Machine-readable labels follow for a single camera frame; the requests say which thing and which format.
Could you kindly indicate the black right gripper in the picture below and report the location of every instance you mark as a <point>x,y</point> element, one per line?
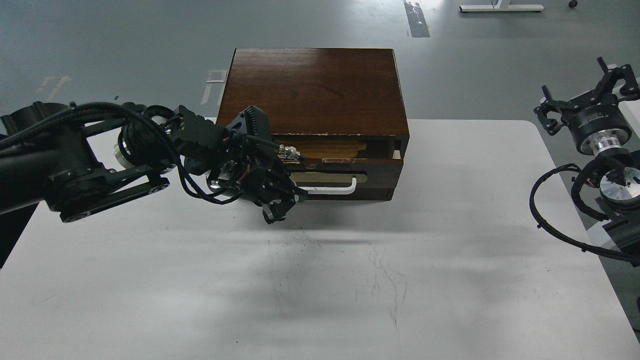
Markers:
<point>597,111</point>

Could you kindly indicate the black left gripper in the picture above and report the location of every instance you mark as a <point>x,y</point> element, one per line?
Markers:
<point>243,164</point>

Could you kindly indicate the wooden drawer with white handle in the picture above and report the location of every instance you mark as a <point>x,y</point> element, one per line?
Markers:
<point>372,176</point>

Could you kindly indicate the yellow corn cob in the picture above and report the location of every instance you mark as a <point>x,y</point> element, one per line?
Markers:
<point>325,148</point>

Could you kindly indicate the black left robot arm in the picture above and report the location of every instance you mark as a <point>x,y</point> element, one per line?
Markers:
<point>84,159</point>

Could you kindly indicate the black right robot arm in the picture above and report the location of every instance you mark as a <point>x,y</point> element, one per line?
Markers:
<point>606,189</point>

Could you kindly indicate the dark wooden cabinet box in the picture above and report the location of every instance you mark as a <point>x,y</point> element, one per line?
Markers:
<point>327,92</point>

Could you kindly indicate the grey floor tape strip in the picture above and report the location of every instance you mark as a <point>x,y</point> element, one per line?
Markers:
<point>418,27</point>

